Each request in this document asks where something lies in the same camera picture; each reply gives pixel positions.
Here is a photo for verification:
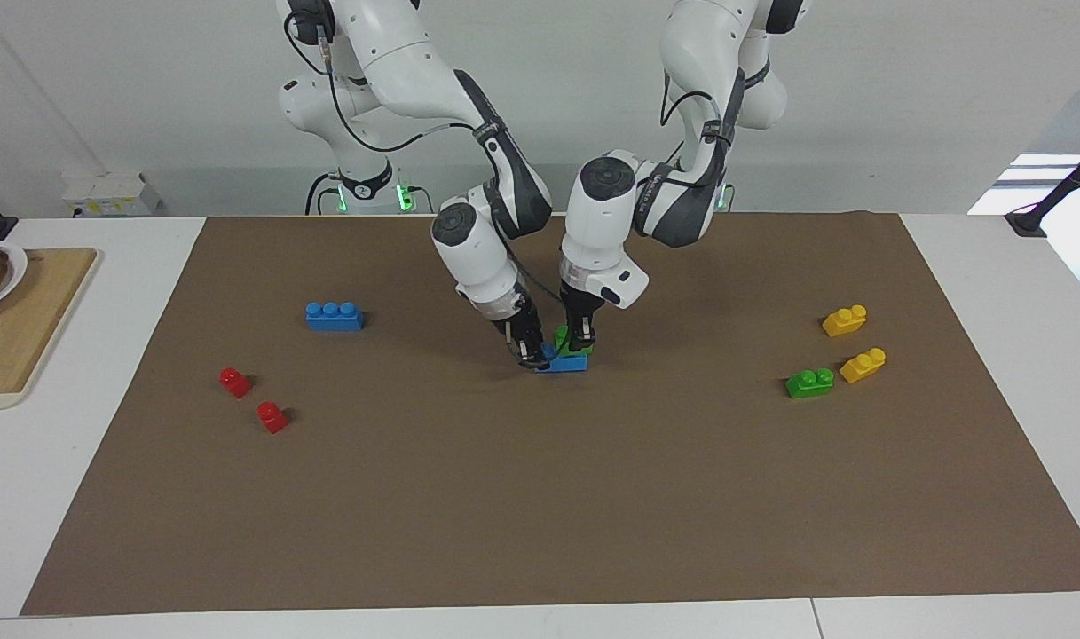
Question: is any brown paper table mat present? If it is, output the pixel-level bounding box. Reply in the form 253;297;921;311
20;210;1080;617

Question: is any plain green two-stud brick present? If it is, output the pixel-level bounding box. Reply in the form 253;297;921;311
552;325;595;361

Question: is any wooden cutting board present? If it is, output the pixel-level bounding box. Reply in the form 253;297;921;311
0;247;99;412

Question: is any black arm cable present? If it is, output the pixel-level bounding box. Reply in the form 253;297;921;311
659;75;736;178
283;7;505;154

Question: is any black camera stand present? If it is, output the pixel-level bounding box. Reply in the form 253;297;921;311
1005;139;1080;239

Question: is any white plate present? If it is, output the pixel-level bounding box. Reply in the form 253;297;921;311
0;241;29;317

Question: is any blue three-stud brick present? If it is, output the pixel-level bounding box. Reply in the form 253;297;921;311
305;301;365;333
534;344;590;375

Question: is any green brick with white-marked studs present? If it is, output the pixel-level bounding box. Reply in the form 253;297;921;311
785;367;836;399

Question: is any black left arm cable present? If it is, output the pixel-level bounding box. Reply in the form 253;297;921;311
659;75;736;178

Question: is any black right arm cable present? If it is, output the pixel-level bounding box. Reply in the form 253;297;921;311
283;7;505;154

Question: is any white power box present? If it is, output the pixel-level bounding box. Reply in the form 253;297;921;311
61;170;162;218

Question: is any yellow two-stud brick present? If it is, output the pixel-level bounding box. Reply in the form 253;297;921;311
839;347;887;385
822;304;868;338

